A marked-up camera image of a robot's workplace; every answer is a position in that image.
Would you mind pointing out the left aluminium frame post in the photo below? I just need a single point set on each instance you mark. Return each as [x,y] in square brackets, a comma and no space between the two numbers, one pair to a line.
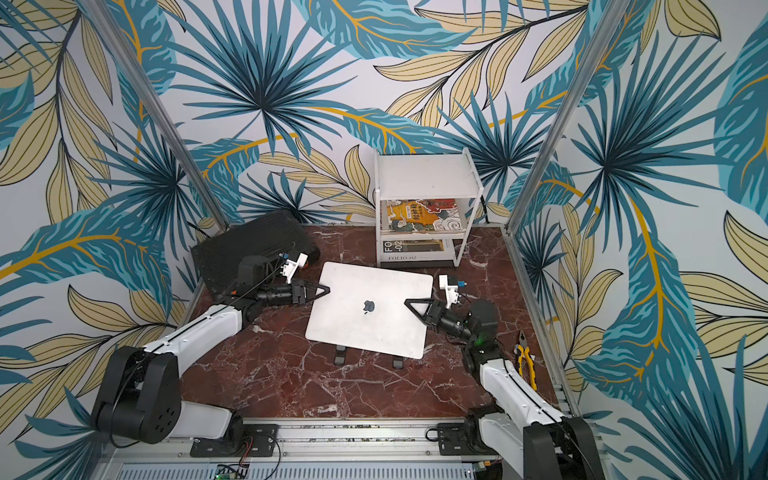
[107,27]

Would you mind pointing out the grey folding laptop stand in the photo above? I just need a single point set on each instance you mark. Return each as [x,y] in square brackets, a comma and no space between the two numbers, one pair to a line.
[340,358]

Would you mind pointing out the silver laptop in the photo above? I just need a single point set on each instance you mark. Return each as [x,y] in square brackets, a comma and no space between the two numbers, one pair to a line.
[365,309]

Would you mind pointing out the aluminium frame post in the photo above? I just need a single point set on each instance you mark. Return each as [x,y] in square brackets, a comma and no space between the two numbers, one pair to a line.
[107,27]
[608,25]

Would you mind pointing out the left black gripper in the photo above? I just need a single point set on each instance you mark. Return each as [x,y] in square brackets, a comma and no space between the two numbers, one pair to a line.
[301,292]

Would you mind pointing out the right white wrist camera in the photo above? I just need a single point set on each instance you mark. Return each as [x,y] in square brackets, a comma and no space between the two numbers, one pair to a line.
[451,286]

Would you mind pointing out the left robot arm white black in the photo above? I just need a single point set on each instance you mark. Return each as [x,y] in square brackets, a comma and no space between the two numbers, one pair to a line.
[139,399]

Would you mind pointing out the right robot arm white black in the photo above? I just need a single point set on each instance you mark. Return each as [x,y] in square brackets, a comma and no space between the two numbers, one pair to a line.
[534,438]

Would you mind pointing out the folio book on bottom shelf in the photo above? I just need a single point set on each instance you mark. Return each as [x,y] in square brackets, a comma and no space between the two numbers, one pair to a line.
[411,252]

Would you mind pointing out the black plastic tool case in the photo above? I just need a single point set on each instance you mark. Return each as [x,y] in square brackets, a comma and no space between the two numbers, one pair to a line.
[217,259]

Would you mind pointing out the colourful magazine on shelf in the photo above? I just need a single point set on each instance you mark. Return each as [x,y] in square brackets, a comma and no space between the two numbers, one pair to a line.
[422,215]

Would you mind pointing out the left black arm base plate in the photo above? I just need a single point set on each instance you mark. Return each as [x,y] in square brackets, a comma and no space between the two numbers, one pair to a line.
[249,440]

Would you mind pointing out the yellow handled pliers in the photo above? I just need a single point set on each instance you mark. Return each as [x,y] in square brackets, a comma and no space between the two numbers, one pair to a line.
[525,361]

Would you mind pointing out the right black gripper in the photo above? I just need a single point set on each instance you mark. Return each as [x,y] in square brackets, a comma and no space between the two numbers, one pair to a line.
[437,315]

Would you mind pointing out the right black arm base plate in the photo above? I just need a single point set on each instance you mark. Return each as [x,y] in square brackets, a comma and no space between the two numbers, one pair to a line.
[462,439]

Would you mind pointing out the right aluminium frame post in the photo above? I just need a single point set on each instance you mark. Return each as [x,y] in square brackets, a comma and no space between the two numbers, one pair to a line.
[608,25]

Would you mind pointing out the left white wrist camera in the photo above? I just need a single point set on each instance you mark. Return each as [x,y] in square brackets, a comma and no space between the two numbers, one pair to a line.
[291,264]

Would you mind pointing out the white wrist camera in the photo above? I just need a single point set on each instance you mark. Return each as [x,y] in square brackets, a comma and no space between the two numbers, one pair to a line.
[451,286]
[291,264]

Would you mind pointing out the aluminium front rail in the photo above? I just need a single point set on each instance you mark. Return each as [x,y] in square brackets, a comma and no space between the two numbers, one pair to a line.
[318,449]

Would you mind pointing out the white three-tier shelf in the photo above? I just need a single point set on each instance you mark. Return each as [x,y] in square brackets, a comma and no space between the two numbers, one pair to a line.
[427,176]

